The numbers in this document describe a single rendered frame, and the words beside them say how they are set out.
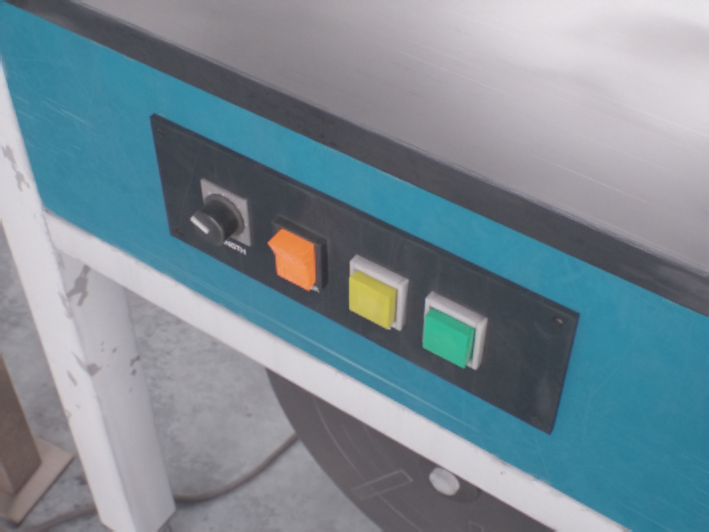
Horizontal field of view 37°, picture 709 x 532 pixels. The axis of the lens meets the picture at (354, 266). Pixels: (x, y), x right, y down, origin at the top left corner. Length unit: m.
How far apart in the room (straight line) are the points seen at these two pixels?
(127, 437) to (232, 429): 0.32
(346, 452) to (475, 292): 0.56
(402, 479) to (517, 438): 0.45
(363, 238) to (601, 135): 0.12
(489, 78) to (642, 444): 0.18
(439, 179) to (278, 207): 0.11
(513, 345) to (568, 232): 0.08
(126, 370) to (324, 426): 0.22
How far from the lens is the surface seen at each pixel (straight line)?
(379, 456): 1.01
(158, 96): 0.57
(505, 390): 0.53
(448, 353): 0.51
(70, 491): 1.25
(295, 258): 0.53
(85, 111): 0.63
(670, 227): 0.44
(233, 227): 0.57
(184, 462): 1.25
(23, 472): 1.25
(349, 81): 0.50
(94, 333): 0.84
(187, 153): 0.57
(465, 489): 0.90
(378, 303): 0.52
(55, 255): 0.77
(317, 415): 1.02
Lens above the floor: 1.03
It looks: 46 degrees down
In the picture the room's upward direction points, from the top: straight up
